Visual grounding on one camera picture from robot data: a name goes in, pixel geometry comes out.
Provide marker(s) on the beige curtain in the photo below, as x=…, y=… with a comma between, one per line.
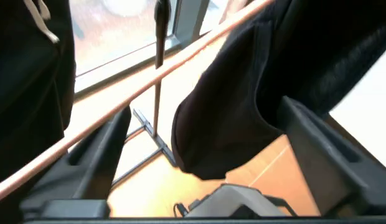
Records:
x=233, y=7

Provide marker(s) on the black garment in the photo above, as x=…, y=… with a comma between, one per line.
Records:
x=242, y=93

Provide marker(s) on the pink clothes hanger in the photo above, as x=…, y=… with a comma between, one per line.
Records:
x=87, y=130

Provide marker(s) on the black clothes rack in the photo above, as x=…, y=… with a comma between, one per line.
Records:
x=162, y=31

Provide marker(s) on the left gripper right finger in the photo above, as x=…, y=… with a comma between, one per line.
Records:
x=342, y=177

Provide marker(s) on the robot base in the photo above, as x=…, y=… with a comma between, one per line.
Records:
x=236, y=199

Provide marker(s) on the black shorts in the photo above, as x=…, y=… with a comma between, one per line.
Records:
x=28, y=93

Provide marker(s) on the window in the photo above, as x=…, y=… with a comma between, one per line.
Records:
x=118, y=40

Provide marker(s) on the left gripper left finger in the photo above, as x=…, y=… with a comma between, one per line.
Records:
x=87, y=180

